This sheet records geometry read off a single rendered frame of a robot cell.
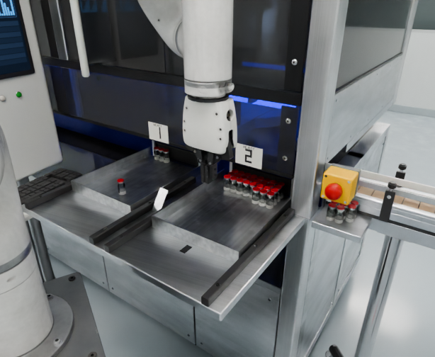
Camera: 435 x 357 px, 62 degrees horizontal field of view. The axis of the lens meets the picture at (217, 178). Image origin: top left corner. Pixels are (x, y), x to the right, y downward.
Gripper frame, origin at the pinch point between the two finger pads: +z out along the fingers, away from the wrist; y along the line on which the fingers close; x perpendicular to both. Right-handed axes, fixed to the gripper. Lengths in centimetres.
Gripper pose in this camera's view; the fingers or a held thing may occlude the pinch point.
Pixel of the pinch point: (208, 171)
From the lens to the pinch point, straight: 71.9
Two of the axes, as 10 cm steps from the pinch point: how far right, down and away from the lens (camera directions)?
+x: -5.7, 3.7, -7.3
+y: -8.2, -2.6, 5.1
